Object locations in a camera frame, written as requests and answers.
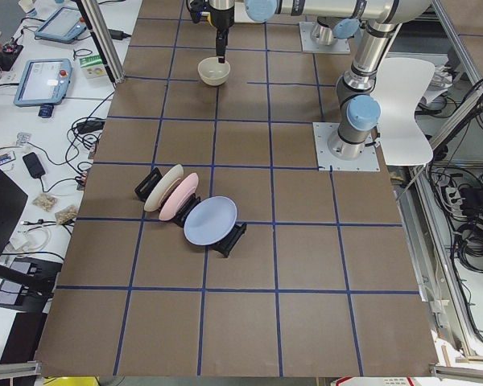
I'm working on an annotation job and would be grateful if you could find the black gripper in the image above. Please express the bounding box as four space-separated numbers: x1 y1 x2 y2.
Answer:
208 0 234 64

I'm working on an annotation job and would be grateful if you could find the white ceramic bowl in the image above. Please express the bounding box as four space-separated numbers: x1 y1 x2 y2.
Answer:
197 57 231 87

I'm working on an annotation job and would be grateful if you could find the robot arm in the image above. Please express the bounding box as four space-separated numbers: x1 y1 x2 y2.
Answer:
244 1 430 160

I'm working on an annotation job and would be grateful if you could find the black power adapter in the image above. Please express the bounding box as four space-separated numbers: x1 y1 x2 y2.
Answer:
109 29 131 40

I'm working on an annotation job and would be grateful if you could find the green white carton box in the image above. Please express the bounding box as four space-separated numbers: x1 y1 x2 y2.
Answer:
79 55 107 79

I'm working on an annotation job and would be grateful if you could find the cream plate in rack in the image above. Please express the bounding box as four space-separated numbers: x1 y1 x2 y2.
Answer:
143 164 184 212

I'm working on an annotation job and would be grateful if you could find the pink plate in rack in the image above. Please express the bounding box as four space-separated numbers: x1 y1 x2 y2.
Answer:
159 172 199 221

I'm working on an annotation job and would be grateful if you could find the black dish rack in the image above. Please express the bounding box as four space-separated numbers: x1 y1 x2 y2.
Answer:
134 168 247 257

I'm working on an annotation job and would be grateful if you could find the blue teach pendant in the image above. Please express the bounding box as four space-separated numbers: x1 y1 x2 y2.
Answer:
35 6 87 43
14 59 72 107

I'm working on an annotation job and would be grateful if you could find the blue plate in rack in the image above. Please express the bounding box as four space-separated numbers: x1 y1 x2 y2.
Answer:
184 196 237 246

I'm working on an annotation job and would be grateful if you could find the white chair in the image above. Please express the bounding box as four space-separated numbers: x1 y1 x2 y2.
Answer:
372 57 435 166

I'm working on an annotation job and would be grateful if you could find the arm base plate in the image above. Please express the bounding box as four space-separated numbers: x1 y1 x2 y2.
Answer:
312 122 380 172
299 22 350 55

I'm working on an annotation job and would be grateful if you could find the aluminium frame post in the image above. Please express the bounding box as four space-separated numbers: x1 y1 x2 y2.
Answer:
76 0 125 84

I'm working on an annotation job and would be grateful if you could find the black cable bundle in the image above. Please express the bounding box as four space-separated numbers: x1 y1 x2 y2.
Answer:
64 88 116 170

